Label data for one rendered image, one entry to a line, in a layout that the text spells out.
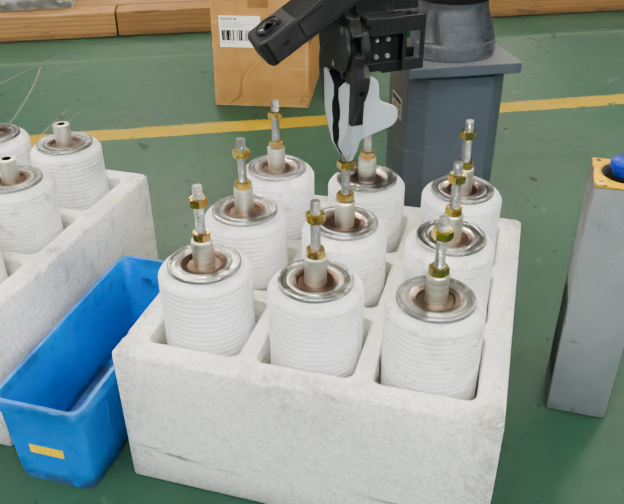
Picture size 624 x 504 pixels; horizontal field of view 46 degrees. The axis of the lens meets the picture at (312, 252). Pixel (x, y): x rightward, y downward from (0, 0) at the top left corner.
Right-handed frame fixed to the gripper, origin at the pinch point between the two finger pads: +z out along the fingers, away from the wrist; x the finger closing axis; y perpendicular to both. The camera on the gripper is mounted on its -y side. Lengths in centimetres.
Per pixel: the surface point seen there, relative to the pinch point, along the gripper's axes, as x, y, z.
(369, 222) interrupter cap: -1.3, 3.1, 9.0
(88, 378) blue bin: 13.0, -29.6, 32.9
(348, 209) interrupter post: -1.1, 0.6, 6.9
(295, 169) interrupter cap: 14.6, 0.3, 9.0
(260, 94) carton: 103, 23, 31
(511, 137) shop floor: 63, 70, 35
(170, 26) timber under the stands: 179, 16, 32
